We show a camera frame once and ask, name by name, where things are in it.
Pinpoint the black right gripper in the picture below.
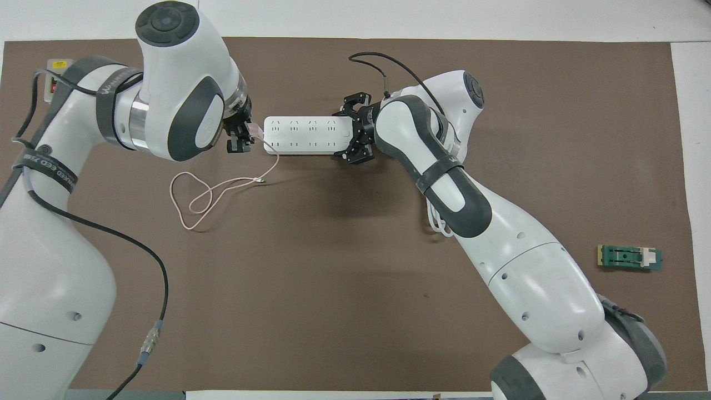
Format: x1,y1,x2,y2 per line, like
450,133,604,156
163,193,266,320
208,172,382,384
332,92,384,167

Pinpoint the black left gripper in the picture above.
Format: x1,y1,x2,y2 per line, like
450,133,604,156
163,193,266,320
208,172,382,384
223,97,256,154

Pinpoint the white power strip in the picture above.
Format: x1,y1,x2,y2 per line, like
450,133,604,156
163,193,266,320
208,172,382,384
263,115,356,156

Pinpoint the pink charging cable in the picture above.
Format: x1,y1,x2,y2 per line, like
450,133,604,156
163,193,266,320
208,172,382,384
170,136,280,231

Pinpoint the brown table mat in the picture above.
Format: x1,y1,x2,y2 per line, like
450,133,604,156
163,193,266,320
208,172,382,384
0,38,693,392

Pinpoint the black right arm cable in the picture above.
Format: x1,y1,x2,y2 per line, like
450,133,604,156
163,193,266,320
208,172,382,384
348,52,445,112

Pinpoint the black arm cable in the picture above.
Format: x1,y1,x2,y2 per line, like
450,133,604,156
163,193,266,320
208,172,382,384
11,69,170,400
348,52,445,112

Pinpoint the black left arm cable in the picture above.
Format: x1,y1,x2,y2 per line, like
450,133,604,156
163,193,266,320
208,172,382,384
11,69,170,400

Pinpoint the grey push-button switch box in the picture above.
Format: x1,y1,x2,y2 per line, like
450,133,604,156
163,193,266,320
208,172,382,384
46,58,76,106

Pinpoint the green knife switch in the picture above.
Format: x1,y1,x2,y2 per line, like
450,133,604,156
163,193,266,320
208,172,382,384
597,244,663,273

